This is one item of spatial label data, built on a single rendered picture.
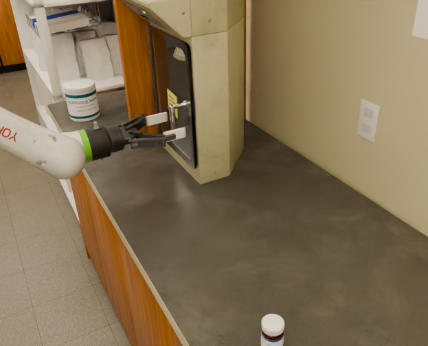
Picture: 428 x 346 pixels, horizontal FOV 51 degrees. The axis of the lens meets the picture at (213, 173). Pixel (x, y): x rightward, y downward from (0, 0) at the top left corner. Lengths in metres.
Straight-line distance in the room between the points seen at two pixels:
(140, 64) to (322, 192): 0.76
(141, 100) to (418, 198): 0.97
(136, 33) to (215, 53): 0.38
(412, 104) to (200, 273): 0.69
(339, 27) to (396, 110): 0.31
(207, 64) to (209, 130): 0.21
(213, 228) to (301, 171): 0.42
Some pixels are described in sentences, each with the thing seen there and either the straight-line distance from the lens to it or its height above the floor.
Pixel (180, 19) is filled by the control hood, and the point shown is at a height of 1.46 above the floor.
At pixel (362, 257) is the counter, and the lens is 1.21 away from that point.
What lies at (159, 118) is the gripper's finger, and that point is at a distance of 1.44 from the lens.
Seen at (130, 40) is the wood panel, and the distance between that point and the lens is 1.61.
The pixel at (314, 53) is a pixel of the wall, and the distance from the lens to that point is 1.53.
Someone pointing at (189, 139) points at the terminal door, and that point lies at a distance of 1.41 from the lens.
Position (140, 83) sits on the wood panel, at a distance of 1.66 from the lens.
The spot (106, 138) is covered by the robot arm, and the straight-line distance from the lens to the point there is 1.29.
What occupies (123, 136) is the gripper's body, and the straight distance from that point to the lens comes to 1.32.
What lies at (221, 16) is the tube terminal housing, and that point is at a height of 1.45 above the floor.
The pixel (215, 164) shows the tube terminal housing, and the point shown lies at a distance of 1.45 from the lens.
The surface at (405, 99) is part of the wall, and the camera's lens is 1.30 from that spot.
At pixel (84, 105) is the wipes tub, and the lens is 1.99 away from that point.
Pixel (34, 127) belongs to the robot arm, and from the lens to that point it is 1.15.
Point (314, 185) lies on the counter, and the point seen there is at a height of 0.94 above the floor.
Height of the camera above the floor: 1.71
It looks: 30 degrees down
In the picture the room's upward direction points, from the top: 2 degrees counter-clockwise
